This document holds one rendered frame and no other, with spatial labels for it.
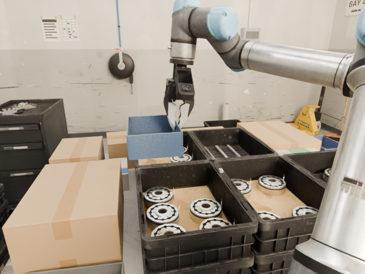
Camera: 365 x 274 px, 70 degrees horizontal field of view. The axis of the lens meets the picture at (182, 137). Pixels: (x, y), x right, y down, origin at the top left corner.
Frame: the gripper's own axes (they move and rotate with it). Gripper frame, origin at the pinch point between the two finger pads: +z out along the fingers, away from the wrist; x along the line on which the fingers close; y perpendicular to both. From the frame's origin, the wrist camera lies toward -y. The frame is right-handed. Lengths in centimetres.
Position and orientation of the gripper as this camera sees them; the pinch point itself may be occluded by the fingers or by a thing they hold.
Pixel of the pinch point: (176, 127)
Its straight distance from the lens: 79.3
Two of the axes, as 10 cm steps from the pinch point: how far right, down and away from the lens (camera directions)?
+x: -9.8, -0.4, -1.8
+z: -1.0, 9.5, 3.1
